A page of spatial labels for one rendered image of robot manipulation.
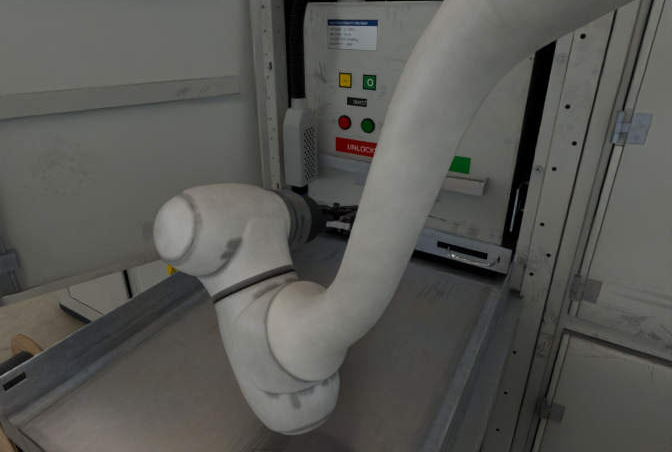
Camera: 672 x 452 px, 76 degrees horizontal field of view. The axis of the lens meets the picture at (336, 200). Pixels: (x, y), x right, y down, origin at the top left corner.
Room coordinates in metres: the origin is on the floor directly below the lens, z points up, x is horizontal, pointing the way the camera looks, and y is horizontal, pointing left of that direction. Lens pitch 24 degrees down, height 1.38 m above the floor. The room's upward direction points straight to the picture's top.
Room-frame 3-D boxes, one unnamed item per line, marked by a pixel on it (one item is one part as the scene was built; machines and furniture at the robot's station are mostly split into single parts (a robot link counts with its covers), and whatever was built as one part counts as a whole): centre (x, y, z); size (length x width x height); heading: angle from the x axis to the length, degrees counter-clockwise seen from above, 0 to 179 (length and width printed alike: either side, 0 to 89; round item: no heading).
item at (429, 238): (0.93, -0.14, 0.89); 0.54 x 0.05 x 0.06; 59
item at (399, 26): (0.91, -0.14, 1.15); 0.48 x 0.01 x 0.48; 59
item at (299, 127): (0.96, 0.08, 1.09); 0.08 x 0.05 x 0.17; 149
